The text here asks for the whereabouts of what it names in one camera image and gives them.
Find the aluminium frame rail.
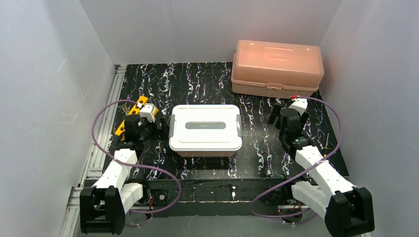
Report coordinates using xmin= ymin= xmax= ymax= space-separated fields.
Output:
xmin=60 ymin=65 xmax=126 ymax=237

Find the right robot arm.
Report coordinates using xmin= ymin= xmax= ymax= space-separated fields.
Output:
xmin=268 ymin=100 xmax=375 ymax=237

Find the large pink lidded box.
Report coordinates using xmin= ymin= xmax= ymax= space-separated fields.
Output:
xmin=231 ymin=39 xmax=324 ymax=99

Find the purple cable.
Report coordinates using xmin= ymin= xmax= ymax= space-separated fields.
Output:
xmin=249 ymin=96 xmax=342 ymax=226
xmin=91 ymin=99 xmax=182 ymax=228

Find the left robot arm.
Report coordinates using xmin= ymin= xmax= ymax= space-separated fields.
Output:
xmin=80 ymin=115 xmax=169 ymax=235

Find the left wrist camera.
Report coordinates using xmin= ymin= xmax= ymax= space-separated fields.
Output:
xmin=137 ymin=102 xmax=158 ymax=123

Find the yellow handled screwdriver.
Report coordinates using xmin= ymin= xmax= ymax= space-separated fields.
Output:
xmin=322 ymin=133 xmax=330 ymax=157

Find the pink plastic bin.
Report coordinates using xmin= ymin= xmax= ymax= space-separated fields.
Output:
xmin=169 ymin=115 xmax=243 ymax=157

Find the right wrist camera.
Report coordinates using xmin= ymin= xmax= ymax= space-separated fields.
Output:
xmin=288 ymin=95 xmax=308 ymax=116

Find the white rectangular lid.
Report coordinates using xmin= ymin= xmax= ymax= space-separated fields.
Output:
xmin=168 ymin=104 xmax=243 ymax=157

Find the clear glass test tube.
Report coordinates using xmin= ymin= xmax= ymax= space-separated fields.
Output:
xmin=121 ymin=105 xmax=129 ymax=115

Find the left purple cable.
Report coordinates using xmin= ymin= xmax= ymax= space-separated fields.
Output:
xmin=91 ymin=99 xmax=182 ymax=228

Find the yellow test tube rack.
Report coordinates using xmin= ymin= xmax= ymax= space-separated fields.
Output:
xmin=114 ymin=95 xmax=159 ymax=136

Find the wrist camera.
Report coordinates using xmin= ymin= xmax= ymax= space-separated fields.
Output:
xmin=137 ymin=102 xmax=158 ymax=123
xmin=288 ymin=95 xmax=308 ymax=116

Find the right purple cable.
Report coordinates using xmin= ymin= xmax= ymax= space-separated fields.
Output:
xmin=249 ymin=96 xmax=342 ymax=226

